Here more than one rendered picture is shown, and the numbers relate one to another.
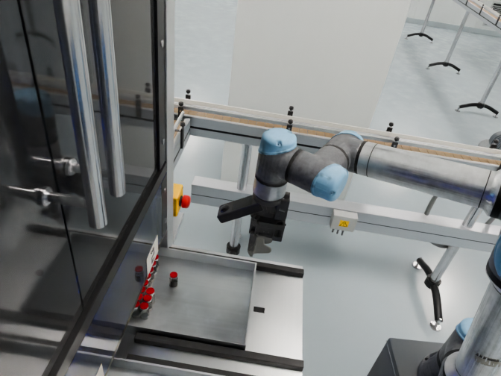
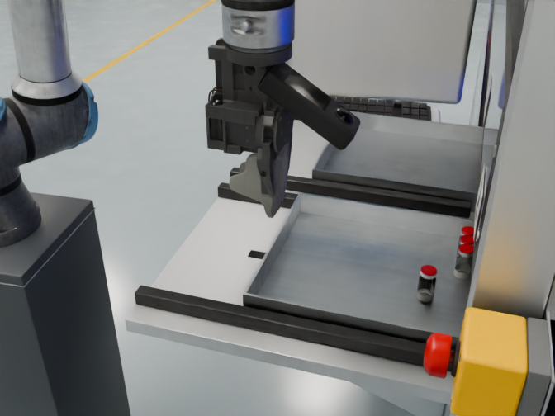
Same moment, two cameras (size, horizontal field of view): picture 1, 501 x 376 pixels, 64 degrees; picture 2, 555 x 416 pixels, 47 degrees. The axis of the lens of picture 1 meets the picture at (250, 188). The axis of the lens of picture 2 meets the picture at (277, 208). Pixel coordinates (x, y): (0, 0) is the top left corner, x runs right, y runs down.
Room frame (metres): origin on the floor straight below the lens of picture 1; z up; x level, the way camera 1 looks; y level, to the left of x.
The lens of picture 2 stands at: (1.36, 0.16, 1.42)
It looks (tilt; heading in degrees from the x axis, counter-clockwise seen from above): 32 degrees down; 196
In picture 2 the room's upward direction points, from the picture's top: straight up
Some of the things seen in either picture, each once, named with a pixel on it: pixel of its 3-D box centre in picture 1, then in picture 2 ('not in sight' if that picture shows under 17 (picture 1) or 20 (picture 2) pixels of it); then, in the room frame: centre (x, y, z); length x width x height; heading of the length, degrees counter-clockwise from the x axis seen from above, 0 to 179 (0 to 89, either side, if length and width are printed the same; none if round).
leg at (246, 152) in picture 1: (239, 201); not in sight; (1.61, 0.04, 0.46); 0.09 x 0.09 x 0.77; 89
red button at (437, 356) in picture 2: (183, 201); (445, 356); (0.91, 0.19, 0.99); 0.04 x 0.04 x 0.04; 89
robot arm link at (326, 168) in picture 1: (320, 172); not in sight; (0.70, -0.14, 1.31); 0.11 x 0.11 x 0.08; 61
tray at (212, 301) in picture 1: (187, 293); (395, 269); (0.66, 0.12, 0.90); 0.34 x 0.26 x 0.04; 89
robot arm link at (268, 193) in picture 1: (270, 184); (257, 25); (0.73, -0.04, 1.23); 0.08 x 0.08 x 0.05
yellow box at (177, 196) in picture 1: (168, 198); (496, 366); (0.91, 0.24, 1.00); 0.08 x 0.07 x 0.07; 89
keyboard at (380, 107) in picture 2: not in sight; (345, 111); (-0.04, -0.08, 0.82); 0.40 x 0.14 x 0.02; 95
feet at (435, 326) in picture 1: (429, 286); not in sight; (1.59, -1.11, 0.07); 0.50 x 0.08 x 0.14; 179
